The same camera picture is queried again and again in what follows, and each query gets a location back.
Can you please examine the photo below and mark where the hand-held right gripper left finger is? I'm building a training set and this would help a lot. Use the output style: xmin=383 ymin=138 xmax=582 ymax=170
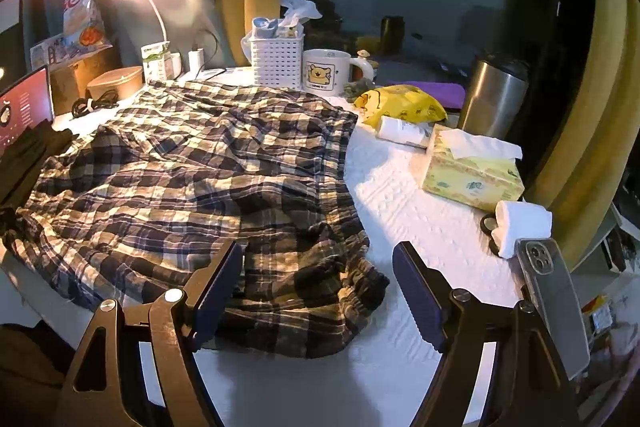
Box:
xmin=52 ymin=239 xmax=244 ymax=427

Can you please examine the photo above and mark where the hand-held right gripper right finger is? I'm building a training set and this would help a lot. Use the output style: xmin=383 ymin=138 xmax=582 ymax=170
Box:
xmin=391 ymin=241 xmax=581 ymax=427

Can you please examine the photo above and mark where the plaid flannel shirt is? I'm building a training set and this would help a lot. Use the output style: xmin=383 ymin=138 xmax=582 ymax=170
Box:
xmin=2 ymin=79 xmax=391 ymax=360

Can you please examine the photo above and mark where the white rolled towel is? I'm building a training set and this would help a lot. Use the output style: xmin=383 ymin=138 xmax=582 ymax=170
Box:
xmin=490 ymin=200 xmax=553 ymax=259

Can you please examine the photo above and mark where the yellow tissue box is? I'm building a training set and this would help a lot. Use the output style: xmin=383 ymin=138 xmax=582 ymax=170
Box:
xmin=421 ymin=124 xmax=526 ymax=212

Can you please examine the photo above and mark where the smartphone in clear case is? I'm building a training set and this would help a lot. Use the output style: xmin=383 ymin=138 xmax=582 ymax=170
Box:
xmin=515 ymin=237 xmax=592 ymax=380

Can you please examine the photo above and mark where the white tube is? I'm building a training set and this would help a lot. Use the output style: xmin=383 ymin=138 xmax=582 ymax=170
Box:
xmin=375 ymin=116 xmax=438 ymax=148

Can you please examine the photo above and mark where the yellow cartoon pouch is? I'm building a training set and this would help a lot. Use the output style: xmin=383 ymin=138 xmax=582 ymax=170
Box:
xmin=359 ymin=85 xmax=448 ymax=128

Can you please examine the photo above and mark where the purple cloth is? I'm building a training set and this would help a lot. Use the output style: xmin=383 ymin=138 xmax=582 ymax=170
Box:
xmin=400 ymin=81 xmax=467 ymax=110

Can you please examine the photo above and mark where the stainless steel tumbler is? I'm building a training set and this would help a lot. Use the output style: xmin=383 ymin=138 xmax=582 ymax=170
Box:
xmin=457 ymin=52 xmax=530 ymax=140

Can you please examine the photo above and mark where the black folded cloth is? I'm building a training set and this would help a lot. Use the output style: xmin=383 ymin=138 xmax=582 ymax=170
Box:
xmin=0 ymin=126 xmax=78 ymax=208

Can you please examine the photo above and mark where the tan plastic tub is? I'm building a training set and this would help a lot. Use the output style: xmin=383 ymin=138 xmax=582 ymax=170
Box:
xmin=86 ymin=66 xmax=146 ymax=102

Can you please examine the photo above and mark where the white perforated basket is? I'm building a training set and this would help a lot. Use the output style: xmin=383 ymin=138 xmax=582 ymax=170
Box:
xmin=250 ymin=29 xmax=306 ymax=90

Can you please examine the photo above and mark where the green white milk carton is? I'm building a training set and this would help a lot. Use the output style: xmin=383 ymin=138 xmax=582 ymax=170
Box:
xmin=141 ymin=42 xmax=173 ymax=82

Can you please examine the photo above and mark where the brown cardboard box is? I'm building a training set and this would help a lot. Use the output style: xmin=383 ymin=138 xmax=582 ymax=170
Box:
xmin=50 ymin=47 xmax=121 ymax=115

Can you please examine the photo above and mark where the dark cup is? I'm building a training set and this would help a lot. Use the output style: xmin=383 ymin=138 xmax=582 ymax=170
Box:
xmin=380 ymin=16 xmax=405 ymax=45

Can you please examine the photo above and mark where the tablet with red screen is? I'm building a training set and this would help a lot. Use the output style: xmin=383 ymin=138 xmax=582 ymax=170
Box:
xmin=0 ymin=64 xmax=55 ymax=155

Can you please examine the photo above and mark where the light blue packet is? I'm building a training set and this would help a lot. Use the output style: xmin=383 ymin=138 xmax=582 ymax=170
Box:
xmin=252 ymin=18 xmax=281 ymax=38

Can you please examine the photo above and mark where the printed paper booklet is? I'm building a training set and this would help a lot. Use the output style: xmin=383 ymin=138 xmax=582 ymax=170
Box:
xmin=30 ymin=34 xmax=76 ymax=70

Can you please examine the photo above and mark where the white plastic bag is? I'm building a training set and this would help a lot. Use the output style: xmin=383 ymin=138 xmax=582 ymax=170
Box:
xmin=241 ymin=0 xmax=323 ymax=68

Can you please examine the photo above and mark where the printed snack bag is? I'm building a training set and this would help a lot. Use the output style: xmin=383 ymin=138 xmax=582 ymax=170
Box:
xmin=62 ymin=0 xmax=108 ymax=50

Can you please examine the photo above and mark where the black ring clip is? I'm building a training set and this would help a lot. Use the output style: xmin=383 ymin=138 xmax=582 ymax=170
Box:
xmin=479 ymin=214 xmax=501 ymax=255

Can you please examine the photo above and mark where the black cable bundle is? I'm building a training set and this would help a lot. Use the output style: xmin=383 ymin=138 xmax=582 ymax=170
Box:
xmin=71 ymin=89 xmax=121 ymax=118

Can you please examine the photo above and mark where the black charger cable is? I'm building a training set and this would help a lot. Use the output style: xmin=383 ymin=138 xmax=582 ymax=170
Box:
xmin=197 ymin=28 xmax=223 ymax=68

